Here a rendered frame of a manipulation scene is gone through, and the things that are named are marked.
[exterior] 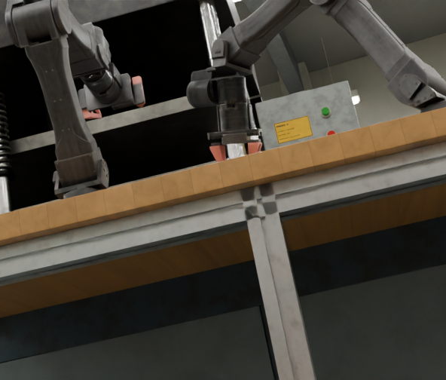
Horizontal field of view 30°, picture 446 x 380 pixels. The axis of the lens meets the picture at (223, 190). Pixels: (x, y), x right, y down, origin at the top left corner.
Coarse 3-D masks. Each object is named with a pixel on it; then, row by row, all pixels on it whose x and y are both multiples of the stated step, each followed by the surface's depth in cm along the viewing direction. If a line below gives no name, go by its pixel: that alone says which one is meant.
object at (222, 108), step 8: (224, 104) 161; (240, 104) 160; (224, 112) 161; (232, 112) 160; (240, 112) 160; (224, 120) 161; (232, 120) 160; (240, 120) 160; (248, 120) 162; (224, 128) 161; (232, 128) 160; (240, 128) 160; (248, 128) 162; (208, 136) 161; (216, 136) 161
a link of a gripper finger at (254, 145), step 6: (222, 138) 160; (228, 138) 160; (234, 138) 160; (240, 138) 160; (246, 138) 160; (222, 144) 160; (252, 144) 159; (258, 144) 160; (252, 150) 160; (258, 150) 164
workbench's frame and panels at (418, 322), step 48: (384, 240) 151; (432, 240) 149; (144, 288) 156; (192, 288) 155; (240, 288) 153; (336, 288) 150; (384, 288) 148; (432, 288) 147; (0, 336) 159; (48, 336) 157; (96, 336) 155; (144, 336) 154; (192, 336) 152; (240, 336) 150; (336, 336) 147; (384, 336) 146; (432, 336) 144
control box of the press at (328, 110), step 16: (288, 96) 259; (304, 96) 258; (320, 96) 257; (336, 96) 256; (272, 112) 258; (288, 112) 257; (304, 112) 256; (320, 112) 255; (336, 112) 254; (352, 112) 253; (272, 128) 257; (288, 128) 256; (304, 128) 255; (320, 128) 254; (336, 128) 253; (352, 128) 252; (272, 144) 255; (288, 144) 254
